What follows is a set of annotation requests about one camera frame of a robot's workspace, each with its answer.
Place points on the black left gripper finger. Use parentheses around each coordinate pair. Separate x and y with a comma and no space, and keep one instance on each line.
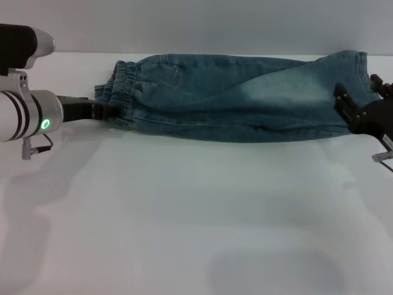
(114,112)

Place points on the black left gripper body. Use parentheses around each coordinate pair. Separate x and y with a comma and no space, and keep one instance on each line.
(76,109)

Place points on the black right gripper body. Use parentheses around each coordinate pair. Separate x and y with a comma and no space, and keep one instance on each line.
(376,120)

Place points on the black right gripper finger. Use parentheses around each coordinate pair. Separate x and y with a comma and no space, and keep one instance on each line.
(380,86)
(347,104)

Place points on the blue denim shorts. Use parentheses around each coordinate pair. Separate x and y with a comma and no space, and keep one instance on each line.
(230,98)

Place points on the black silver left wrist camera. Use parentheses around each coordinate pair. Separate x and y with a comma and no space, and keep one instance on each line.
(18,46)

